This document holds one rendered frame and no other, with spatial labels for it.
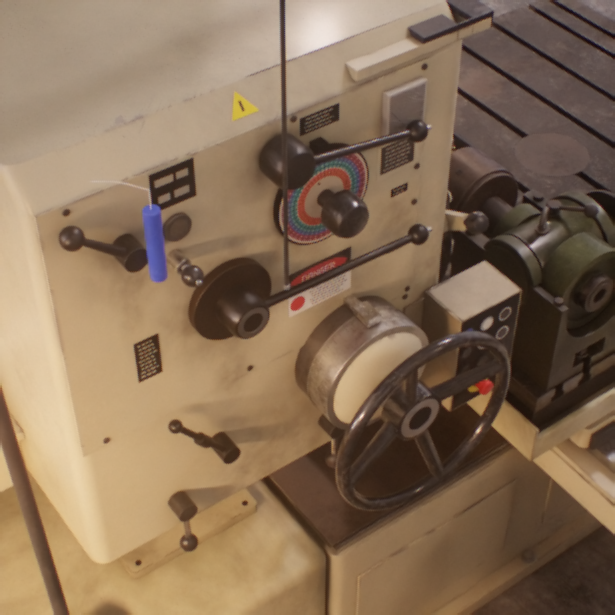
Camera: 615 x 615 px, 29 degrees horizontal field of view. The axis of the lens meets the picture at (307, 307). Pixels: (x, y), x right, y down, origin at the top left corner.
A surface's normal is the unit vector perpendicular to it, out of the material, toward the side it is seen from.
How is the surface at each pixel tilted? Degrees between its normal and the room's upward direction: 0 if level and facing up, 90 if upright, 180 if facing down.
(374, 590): 90
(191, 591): 0
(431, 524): 90
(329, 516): 0
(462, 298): 0
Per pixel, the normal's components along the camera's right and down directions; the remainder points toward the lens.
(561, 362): 0.58, 0.56
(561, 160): 0.00, -0.73
